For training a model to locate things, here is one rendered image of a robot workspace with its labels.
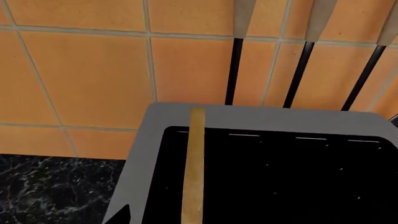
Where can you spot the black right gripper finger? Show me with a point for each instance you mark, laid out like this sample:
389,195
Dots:
121,215

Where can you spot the grey toaster with black slots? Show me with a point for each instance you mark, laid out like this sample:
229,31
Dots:
146,149

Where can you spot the golden toasted bread slice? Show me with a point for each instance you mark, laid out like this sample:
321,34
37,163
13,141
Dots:
194,168

